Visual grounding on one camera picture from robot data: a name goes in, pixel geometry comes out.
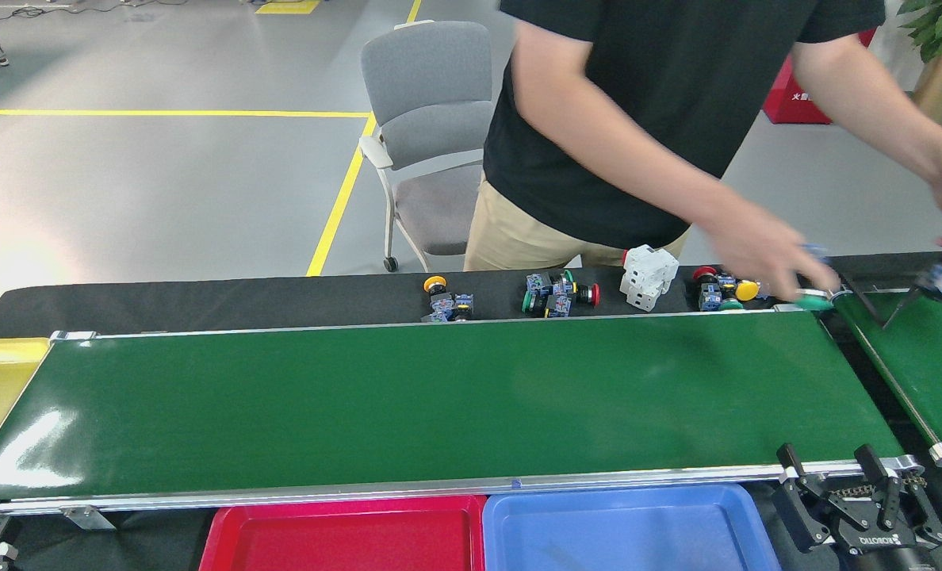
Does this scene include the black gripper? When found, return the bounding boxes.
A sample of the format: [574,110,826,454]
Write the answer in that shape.
[771,443,942,571]

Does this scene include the yellow cap push button switch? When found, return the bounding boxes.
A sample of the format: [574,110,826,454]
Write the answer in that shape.
[717,274,760,303]
[422,275,458,322]

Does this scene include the green feeder conveyor belt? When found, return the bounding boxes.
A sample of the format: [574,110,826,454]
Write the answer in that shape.
[832,285,942,469]

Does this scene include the blue plastic tray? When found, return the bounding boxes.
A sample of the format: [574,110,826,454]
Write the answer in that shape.
[483,484,781,571]

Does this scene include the red plastic tray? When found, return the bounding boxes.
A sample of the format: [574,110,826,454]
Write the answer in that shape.
[199,495,488,571]

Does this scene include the person's right hand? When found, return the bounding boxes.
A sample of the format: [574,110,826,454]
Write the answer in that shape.
[713,198,841,301]

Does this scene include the red fire extinguisher box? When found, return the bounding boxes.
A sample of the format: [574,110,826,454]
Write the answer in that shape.
[763,28,878,125]

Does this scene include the person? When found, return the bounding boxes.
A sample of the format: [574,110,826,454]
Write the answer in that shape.
[463,0,888,273]

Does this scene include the grey office chair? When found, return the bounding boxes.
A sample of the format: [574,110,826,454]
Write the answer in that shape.
[358,21,497,273]

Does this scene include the black conveyor drive chain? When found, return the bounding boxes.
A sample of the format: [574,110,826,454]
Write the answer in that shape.
[828,474,928,502]

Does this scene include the green conveyor belt silver frame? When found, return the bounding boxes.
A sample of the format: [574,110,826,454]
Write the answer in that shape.
[0,305,928,531]

